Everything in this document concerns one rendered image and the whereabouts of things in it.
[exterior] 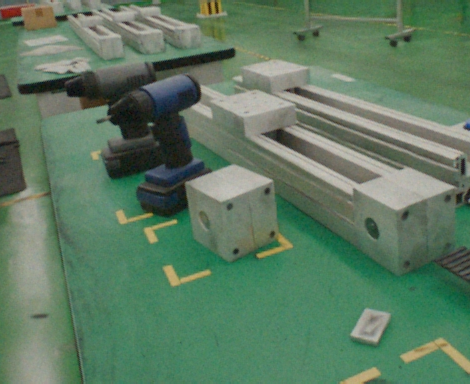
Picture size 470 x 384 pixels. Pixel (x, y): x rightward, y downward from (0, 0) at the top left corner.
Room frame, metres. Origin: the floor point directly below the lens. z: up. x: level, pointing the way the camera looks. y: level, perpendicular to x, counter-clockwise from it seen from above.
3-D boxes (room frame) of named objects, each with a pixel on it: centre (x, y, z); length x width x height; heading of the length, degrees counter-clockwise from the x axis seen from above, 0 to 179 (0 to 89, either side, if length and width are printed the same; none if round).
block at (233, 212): (0.76, 0.08, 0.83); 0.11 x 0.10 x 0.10; 127
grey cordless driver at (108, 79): (1.09, 0.34, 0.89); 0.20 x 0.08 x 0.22; 112
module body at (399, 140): (1.16, -0.11, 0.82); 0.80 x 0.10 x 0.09; 28
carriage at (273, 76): (1.38, 0.00, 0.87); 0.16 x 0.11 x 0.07; 28
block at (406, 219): (0.68, -0.16, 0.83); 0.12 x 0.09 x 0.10; 118
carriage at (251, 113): (1.07, 0.06, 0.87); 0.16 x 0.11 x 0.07; 28
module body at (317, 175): (1.07, 0.06, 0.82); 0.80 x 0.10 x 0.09; 28
